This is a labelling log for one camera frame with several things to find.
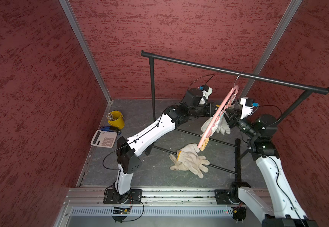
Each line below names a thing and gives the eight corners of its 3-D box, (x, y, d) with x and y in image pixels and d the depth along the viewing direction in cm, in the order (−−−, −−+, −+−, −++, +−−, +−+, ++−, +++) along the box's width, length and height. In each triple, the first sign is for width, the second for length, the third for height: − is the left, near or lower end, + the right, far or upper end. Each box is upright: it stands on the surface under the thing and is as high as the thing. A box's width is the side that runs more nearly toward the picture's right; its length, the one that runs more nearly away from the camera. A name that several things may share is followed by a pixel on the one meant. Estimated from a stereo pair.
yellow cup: (113, 130, 104) (107, 121, 94) (116, 120, 110) (111, 110, 100) (123, 130, 104) (118, 121, 94) (125, 120, 110) (121, 110, 100)
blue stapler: (101, 131, 102) (98, 127, 98) (103, 127, 104) (101, 124, 100) (120, 135, 100) (118, 131, 96) (122, 131, 102) (120, 128, 98)
